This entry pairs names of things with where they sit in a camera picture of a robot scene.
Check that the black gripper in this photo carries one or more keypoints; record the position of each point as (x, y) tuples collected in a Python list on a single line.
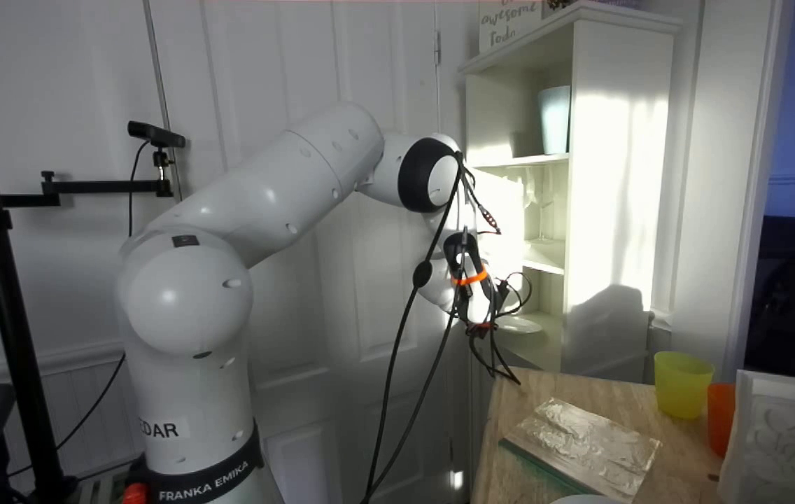
[(472, 270)]

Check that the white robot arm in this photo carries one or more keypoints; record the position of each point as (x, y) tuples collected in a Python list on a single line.
[(258, 197)]

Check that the white open shelf cupboard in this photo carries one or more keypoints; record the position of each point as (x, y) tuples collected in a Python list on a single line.
[(618, 186)]

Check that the large white plate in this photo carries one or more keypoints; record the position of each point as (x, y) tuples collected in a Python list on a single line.
[(587, 498)]

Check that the clear plastic packaging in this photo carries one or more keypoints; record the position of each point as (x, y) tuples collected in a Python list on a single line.
[(583, 444)]

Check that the green plastic strip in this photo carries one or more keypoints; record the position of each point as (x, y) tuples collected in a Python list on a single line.
[(528, 462)]

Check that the pale teal cup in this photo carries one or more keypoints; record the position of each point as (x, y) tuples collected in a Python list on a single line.
[(555, 122)]

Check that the yellow green plastic cup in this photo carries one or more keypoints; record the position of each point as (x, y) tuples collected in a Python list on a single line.
[(682, 386)]

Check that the orange plastic cup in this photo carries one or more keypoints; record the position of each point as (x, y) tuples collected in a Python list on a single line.
[(720, 421)]

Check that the white sign with script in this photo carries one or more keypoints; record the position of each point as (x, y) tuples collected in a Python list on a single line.
[(511, 29)]

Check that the white panelled door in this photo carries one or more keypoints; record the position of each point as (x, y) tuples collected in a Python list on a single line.
[(324, 57)]

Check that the red stop button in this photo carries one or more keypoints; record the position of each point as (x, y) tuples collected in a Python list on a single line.
[(135, 494)]

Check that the black camera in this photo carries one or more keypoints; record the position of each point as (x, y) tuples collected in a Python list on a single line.
[(156, 132)]

